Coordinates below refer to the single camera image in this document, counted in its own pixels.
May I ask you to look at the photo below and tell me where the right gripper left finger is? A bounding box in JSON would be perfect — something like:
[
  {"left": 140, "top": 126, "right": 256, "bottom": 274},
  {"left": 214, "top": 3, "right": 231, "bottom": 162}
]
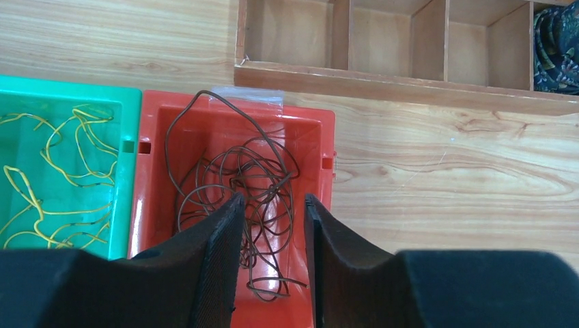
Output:
[{"left": 1, "top": 193, "right": 244, "bottom": 327}]

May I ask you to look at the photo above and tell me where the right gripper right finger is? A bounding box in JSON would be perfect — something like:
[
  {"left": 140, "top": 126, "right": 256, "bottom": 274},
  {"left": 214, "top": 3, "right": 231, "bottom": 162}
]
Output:
[{"left": 304, "top": 194, "right": 578, "bottom": 327}]

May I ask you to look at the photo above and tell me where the brown cable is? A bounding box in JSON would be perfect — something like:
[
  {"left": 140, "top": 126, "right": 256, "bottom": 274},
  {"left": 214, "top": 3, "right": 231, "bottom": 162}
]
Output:
[{"left": 163, "top": 90, "right": 311, "bottom": 303}]

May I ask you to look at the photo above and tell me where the yellow cable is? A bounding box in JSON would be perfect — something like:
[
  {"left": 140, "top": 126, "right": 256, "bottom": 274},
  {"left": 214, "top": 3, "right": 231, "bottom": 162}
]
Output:
[{"left": 0, "top": 105, "right": 119, "bottom": 251}]

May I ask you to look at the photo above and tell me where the red plastic bin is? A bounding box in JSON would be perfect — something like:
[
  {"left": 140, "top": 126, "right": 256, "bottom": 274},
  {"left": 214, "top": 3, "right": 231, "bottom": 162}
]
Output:
[{"left": 128, "top": 90, "right": 335, "bottom": 327}]

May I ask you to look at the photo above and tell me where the green plastic bin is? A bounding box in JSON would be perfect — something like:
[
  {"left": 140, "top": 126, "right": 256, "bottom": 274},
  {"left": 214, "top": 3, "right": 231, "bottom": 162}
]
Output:
[{"left": 1, "top": 76, "right": 142, "bottom": 260}]

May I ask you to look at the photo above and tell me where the wooden compartment tray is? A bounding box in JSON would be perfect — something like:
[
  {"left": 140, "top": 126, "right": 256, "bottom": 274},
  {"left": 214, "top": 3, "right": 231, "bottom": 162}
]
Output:
[{"left": 234, "top": 1, "right": 578, "bottom": 115}]

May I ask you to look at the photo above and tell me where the green blue coiled cable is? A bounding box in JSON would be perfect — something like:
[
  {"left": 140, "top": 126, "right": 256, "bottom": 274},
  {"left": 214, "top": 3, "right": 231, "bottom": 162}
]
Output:
[{"left": 533, "top": 0, "right": 579, "bottom": 96}]

